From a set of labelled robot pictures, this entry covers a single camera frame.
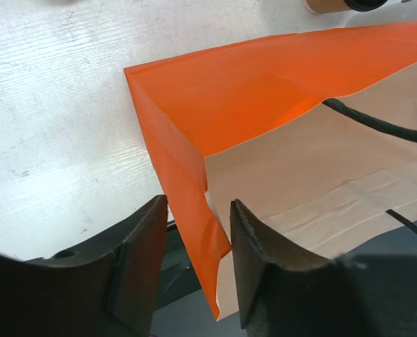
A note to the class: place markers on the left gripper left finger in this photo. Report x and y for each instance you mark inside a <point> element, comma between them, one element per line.
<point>105,286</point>

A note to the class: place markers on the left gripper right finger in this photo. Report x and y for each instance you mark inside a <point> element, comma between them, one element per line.
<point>286,290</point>

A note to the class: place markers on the orange paper bag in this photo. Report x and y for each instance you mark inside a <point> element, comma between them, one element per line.
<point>248,121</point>

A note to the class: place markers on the single brown paper cup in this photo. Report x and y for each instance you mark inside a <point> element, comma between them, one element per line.
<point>325,6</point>

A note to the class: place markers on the black cup lid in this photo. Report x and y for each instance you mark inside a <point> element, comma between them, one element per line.
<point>364,5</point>

